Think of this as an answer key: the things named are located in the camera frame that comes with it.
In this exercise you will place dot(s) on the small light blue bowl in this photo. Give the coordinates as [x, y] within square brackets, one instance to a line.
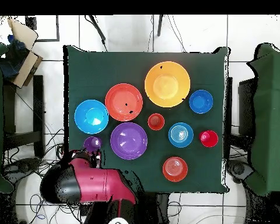
[180, 134]

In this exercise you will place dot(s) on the black stool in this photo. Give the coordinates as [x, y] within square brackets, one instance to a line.
[38, 105]

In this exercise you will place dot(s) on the purple bowl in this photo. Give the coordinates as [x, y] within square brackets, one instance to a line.
[128, 141]

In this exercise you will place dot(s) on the large light blue bowl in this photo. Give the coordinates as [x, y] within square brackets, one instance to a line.
[91, 116]

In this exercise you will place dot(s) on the black chair base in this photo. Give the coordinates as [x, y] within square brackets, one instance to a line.
[23, 166]

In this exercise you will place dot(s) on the dark green table cloth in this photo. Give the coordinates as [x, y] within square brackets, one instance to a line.
[95, 70]

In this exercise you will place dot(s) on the small orange bowl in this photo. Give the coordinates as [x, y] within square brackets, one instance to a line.
[175, 169]

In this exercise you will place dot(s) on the orange cup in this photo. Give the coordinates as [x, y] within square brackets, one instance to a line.
[156, 121]

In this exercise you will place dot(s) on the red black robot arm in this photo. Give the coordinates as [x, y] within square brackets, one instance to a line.
[95, 184]

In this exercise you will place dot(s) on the black tripod leg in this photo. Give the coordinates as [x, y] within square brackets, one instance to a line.
[160, 25]
[97, 28]

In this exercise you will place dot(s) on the purple cup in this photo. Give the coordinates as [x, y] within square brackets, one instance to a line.
[92, 142]

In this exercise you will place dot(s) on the cardboard box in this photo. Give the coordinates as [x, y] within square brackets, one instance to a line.
[28, 67]

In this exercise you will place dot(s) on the red cup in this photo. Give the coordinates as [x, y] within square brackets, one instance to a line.
[208, 138]

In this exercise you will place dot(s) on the small dark blue bowl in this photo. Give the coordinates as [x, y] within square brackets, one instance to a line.
[201, 101]

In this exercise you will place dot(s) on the black computer case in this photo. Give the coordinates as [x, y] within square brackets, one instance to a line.
[246, 107]

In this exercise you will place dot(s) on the black floor frame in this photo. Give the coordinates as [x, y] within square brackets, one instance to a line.
[57, 30]

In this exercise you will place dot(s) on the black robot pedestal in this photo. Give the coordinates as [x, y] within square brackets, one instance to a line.
[154, 210]

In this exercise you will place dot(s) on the wide orange bowl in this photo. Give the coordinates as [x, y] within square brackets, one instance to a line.
[123, 102]

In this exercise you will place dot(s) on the blue bag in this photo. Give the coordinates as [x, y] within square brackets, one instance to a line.
[14, 60]

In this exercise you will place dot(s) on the large yellow bowl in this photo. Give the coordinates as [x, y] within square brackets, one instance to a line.
[167, 84]

